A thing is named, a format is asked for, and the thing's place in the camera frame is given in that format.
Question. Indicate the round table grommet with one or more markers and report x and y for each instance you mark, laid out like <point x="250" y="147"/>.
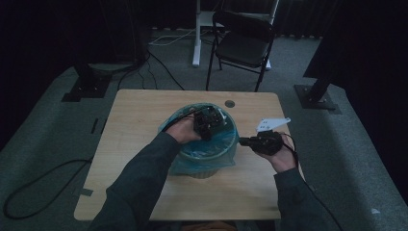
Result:
<point x="229" y="103"/>

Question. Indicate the person's right hand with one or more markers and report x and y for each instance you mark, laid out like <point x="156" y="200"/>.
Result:
<point x="284" y="160"/>

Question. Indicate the black tape strips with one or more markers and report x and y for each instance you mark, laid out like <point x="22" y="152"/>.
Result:
<point x="94" y="125"/>

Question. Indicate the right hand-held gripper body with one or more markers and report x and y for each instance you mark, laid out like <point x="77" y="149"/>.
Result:
<point x="267" y="142"/>

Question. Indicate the blue plastic trash bag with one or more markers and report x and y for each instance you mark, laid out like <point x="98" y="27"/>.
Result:
<point x="208" y="150"/>

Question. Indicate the white desk frame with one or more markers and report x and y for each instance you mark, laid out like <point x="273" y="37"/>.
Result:
<point x="196" y="48"/>

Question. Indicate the white paper scrap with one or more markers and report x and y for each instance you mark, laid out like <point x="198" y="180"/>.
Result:
<point x="375" y="211"/>

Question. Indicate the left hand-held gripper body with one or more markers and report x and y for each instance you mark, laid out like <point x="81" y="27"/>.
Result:
<point x="208" y="122"/>

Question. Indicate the grey tape strip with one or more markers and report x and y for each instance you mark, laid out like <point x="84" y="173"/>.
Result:
<point x="86" y="192"/>

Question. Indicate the person's left hand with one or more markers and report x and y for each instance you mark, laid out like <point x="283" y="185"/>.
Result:
<point x="183" y="131"/>

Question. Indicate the black stand with square base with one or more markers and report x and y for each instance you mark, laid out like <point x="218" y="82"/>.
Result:
<point x="86" y="86"/>

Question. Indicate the green ribbed trash bin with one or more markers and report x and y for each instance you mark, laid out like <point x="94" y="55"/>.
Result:
<point x="203" y="174"/>

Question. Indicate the black folding chair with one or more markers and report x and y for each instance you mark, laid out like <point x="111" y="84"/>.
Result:
<point x="243" y="48"/>

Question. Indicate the black slanted stand with base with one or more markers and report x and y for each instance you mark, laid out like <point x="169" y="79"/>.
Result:
<point x="317" y="96"/>

